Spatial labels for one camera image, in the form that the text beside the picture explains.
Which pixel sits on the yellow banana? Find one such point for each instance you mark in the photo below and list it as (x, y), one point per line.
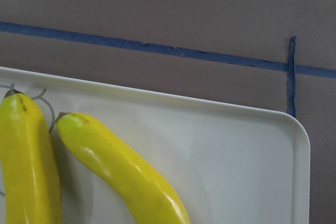
(29, 168)
(149, 197)

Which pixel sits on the cream bear tray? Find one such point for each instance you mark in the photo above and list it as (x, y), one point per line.
(228, 163)

